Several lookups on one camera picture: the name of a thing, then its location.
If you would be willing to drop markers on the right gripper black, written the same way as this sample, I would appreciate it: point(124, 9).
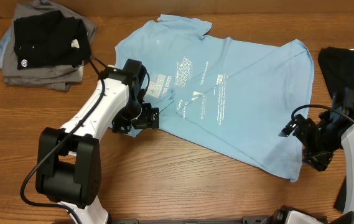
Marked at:
point(305, 132)

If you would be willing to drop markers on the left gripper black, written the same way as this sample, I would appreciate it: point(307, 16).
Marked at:
point(150, 117)

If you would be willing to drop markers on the light blue t-shirt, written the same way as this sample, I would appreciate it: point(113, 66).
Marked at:
point(230, 96)

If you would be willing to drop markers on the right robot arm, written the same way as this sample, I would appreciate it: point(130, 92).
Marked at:
point(335, 130)

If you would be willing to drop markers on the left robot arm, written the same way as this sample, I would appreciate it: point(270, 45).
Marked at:
point(69, 163)

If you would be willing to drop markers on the black garment right side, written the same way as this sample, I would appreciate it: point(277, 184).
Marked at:
point(337, 66)

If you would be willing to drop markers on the black folded shirt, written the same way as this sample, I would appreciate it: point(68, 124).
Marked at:
point(50, 39)

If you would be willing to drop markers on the light blue folded garment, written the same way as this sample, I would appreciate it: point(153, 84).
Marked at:
point(3, 44)

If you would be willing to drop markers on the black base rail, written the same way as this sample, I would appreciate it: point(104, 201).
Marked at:
point(244, 220)

